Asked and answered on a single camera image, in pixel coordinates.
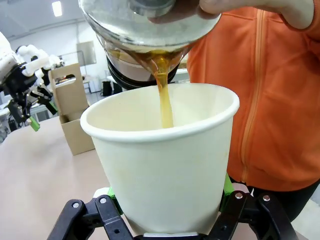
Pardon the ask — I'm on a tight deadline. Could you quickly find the amber drink liquid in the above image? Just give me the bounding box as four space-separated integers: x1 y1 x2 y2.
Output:
109 49 183 130

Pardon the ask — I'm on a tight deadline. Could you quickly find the glass coffee carafe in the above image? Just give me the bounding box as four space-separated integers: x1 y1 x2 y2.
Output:
77 0 222 91

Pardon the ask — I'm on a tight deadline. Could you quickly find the ceiling light panel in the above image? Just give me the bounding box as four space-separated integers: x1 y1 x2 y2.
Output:
51 1 63 18

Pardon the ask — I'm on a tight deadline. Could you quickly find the person in orange jacket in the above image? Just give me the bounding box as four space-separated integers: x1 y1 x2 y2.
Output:
186 6 320 222

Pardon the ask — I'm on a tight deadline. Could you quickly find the brown cardboard cup carrier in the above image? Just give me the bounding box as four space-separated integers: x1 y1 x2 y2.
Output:
48 62 96 156

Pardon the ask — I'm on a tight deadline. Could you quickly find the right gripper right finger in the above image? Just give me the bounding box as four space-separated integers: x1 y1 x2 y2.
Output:
207 173 298 240

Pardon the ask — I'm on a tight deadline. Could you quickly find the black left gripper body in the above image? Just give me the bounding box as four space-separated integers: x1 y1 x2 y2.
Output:
0 62 39 102

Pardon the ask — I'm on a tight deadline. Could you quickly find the person's left forearm orange sleeve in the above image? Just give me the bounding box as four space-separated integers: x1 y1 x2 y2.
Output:
306 21 320 45

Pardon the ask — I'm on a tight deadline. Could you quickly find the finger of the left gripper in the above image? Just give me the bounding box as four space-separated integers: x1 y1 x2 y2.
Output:
29 83 58 116
6 98 41 132

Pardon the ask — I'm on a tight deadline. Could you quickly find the grey background board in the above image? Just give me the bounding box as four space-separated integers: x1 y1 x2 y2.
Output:
76 41 97 66

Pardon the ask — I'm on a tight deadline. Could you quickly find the person's left hand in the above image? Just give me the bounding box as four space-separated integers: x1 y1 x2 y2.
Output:
198 0 316 30

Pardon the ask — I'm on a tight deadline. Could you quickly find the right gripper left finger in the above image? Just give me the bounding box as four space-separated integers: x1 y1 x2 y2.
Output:
47 187 135 240

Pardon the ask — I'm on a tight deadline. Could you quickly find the white paper cup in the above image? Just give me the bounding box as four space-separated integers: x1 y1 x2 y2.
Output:
79 83 240 236

